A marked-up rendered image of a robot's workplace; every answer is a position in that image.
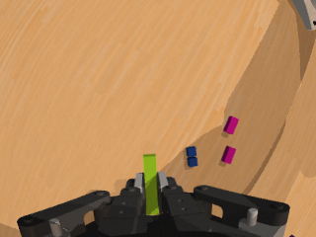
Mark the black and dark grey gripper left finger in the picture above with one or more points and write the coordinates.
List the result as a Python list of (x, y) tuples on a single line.
[(119, 213)]

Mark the magenta block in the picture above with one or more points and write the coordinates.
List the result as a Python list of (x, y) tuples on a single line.
[(228, 154), (230, 125)]

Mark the lime green rod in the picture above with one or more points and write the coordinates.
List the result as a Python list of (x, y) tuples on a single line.
[(150, 171)]

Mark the small blue block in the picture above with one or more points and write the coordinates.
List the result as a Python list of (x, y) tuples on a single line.
[(191, 151), (192, 161)]

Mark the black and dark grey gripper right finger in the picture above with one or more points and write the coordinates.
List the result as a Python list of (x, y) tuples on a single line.
[(192, 211)]

